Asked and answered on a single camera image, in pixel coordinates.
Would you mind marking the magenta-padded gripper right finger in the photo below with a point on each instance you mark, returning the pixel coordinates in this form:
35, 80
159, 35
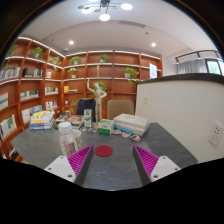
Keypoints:
163, 166

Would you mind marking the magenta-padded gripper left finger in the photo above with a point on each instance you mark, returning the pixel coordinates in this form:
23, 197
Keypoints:
60, 166

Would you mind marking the clear plastic drink bottle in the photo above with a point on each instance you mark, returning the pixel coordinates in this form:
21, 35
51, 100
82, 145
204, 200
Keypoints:
66, 140

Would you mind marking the blue orange round badge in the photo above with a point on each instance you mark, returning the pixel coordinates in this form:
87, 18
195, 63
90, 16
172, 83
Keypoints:
135, 138

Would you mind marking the flat round red coaster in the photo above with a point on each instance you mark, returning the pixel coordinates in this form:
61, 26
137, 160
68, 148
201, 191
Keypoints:
104, 151

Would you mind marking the stack of dark books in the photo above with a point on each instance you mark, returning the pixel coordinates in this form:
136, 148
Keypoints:
71, 120

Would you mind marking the stack of colourful books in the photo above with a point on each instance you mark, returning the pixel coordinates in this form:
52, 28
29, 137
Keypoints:
41, 121

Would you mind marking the white round badge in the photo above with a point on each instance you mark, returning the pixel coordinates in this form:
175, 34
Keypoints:
126, 135

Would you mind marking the tall green white carton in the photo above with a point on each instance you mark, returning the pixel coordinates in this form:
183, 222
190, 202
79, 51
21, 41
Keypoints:
88, 118

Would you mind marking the pale round badge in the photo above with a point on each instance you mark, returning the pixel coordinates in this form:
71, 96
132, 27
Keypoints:
117, 132

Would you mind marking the green and white box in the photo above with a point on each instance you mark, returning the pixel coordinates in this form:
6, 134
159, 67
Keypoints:
106, 127

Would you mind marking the dark blue chair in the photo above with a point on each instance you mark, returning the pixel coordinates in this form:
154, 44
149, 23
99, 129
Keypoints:
86, 106

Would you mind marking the tan upholstered chair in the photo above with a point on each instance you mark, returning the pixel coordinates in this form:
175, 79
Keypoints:
120, 108

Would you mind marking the wooden artist mannequin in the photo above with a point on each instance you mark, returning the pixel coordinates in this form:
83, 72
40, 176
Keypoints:
97, 100

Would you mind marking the wooden shelf unit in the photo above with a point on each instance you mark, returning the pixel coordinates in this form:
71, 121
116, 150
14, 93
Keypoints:
33, 86

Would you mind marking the grey curtain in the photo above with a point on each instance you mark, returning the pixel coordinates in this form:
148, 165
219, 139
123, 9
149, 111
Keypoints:
191, 66

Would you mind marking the recessed ceiling downlight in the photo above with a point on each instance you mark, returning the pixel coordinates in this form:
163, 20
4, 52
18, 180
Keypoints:
153, 44
71, 42

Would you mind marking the branched ceiling lamp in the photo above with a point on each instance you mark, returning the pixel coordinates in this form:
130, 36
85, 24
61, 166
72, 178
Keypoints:
104, 16

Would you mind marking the white wall socket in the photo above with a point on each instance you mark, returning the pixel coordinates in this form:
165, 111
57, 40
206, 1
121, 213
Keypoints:
216, 134

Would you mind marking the white wall switch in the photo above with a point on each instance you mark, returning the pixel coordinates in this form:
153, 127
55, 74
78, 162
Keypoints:
146, 100

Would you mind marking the black track light rail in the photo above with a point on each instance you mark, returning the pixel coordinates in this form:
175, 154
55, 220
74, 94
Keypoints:
196, 52

